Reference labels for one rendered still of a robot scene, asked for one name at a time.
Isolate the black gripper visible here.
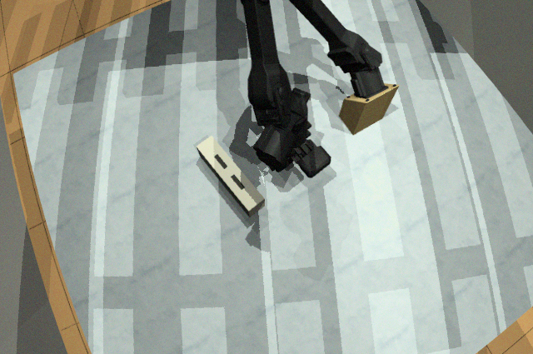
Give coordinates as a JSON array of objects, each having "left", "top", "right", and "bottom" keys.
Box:
[{"left": 291, "top": 121, "right": 331, "bottom": 178}]

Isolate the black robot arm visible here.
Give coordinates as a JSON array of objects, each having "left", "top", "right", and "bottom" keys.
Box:
[{"left": 241, "top": 0, "right": 388, "bottom": 172}]

